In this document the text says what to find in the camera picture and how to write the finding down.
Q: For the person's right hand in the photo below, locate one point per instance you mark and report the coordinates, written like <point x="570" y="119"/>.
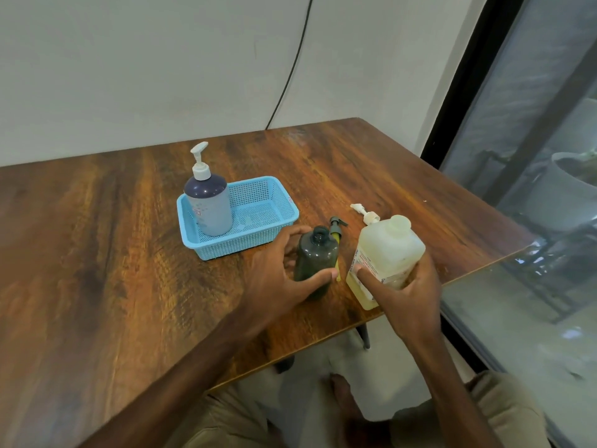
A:
<point x="413" y="307"/>

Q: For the person's left hand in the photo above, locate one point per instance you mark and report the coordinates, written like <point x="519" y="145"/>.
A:
<point x="268" y="279"/>

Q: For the person's left thumb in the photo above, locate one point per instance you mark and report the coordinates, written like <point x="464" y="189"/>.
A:
<point x="319" y="278"/>

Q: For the person's right thumb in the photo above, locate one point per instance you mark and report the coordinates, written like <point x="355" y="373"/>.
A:
<point x="366" y="277"/>

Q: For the dark green bottle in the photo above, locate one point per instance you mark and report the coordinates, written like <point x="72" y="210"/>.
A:
<point x="317" y="254"/>

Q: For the pale yellow translucent bottle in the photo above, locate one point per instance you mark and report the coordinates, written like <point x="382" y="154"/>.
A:
<point x="389" y="251"/>

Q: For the person's left forearm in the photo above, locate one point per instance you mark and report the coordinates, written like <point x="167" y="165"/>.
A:
<point x="186" y="382"/>

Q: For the person's right forearm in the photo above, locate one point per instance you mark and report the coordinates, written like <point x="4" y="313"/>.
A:
<point x="447" y="391"/>

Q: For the dark pump head, yellow tube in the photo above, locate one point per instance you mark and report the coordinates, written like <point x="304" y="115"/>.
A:
<point x="336" y="230"/>

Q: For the black table leg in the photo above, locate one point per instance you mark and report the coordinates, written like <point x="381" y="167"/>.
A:
<point x="364" y="335"/>

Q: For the white pump head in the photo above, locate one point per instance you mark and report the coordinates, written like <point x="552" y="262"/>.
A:
<point x="366" y="214"/>

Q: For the light blue plastic basket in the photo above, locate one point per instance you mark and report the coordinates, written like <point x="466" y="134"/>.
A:
<point x="261" y="214"/>

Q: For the person's bare foot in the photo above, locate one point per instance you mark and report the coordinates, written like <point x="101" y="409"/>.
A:
<point x="347" y="396"/>

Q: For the purple pump bottle, white pump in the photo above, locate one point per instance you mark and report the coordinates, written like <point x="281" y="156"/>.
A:
<point x="208" y="200"/>

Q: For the person's left leg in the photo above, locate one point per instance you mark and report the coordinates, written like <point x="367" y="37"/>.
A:
<point x="224" y="422"/>

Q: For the person's leg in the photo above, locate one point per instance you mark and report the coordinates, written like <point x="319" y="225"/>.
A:
<point x="503" y="410"/>
<point x="224" y="422"/>

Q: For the person's right leg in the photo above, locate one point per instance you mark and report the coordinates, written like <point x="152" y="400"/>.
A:
<point x="503" y="410"/>

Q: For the black metal stand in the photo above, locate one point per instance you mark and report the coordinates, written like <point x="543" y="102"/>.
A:
<point x="566" y="270"/>

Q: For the grey plant pot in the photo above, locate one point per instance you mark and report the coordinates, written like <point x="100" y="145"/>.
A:
<point x="562" y="191"/>

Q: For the black window frame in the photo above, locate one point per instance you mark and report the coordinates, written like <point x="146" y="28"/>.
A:
<point x="459" y="83"/>

